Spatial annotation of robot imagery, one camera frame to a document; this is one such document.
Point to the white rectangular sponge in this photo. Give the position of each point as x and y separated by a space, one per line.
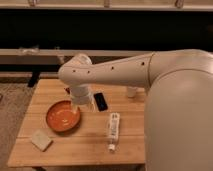
41 140

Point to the wooden table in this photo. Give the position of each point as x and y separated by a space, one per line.
87 144

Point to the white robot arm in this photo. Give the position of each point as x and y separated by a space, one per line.
178 115

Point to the grey metal rail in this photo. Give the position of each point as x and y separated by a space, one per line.
40 53

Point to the black smartphone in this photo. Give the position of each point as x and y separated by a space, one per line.
100 101

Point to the orange bowl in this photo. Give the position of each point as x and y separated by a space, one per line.
62 117

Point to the white plastic bottle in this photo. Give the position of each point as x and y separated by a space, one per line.
113 131

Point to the dark red snack packet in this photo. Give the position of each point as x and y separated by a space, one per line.
67 90

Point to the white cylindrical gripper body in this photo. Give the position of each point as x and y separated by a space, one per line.
81 96

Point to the white ceramic cup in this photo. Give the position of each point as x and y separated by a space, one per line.
131 92

